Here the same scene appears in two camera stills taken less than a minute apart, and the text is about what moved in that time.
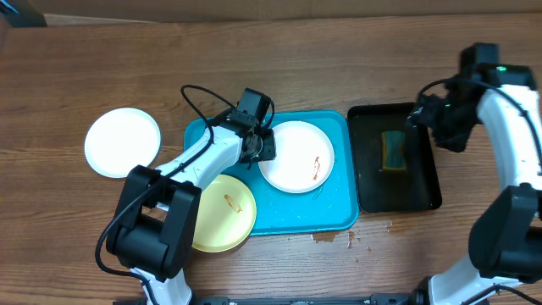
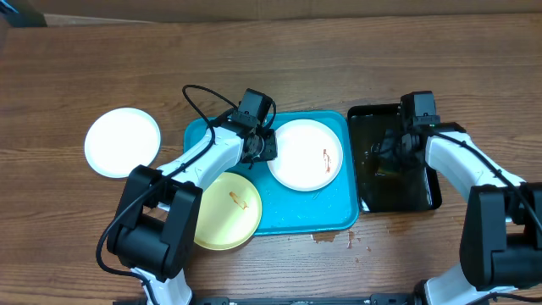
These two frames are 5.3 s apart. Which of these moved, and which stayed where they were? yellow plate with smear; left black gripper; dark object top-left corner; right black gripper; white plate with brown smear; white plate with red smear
Moved: white plate with red smear; right black gripper
Stayed: white plate with brown smear; left black gripper; yellow plate with smear; dark object top-left corner
